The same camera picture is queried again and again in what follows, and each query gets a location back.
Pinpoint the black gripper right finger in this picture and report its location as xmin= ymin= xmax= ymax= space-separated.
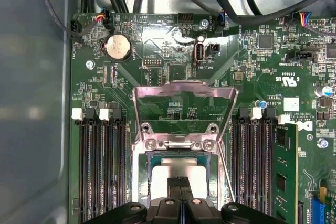
xmin=181 ymin=177 xmax=287 ymax=224

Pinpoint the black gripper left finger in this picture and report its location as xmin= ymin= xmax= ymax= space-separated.
xmin=90 ymin=177 xmax=182 ymax=224

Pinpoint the silver CPU chip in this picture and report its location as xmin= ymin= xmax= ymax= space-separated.
xmin=146 ymin=153 xmax=211 ymax=201

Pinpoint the thin metal locking lever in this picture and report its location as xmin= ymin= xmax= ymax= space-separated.
xmin=217 ymin=140 xmax=237 ymax=205

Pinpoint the metal socket cover frame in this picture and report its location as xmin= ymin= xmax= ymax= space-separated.
xmin=132 ymin=81 xmax=239 ymax=142

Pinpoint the CPU socket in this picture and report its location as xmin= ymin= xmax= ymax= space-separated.
xmin=130 ymin=122 xmax=224 ymax=205

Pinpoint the black clip RAM slot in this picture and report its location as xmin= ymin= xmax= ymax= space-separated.
xmin=232 ymin=108 xmax=250 ymax=209
xmin=112 ymin=108 xmax=128 ymax=223
xmin=85 ymin=108 xmax=102 ymax=223
xmin=258 ymin=108 xmax=276 ymax=218

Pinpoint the white clip RAM slot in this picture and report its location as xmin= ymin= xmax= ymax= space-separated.
xmin=99 ymin=108 xmax=114 ymax=223
xmin=245 ymin=108 xmax=262 ymax=214
xmin=71 ymin=108 xmax=90 ymax=223

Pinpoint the blue expansion slot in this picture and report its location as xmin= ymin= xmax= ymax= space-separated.
xmin=310 ymin=186 xmax=328 ymax=224

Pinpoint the green RAM stick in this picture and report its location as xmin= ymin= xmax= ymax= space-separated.
xmin=272 ymin=123 xmax=300 ymax=224

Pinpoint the white board sticker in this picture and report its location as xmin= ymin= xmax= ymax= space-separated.
xmin=283 ymin=97 xmax=300 ymax=111

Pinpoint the green motherboard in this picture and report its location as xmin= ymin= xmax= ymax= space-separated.
xmin=69 ymin=11 xmax=336 ymax=224

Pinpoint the black internal USB port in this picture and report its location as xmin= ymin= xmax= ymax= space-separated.
xmin=193 ymin=37 xmax=205 ymax=65

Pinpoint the silver coin battery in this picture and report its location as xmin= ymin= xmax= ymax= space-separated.
xmin=104 ymin=33 xmax=132 ymax=61

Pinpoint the black silver PC case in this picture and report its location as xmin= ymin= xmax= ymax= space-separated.
xmin=0 ymin=0 xmax=336 ymax=224

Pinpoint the square black chip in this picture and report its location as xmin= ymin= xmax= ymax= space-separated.
xmin=258 ymin=34 xmax=274 ymax=49

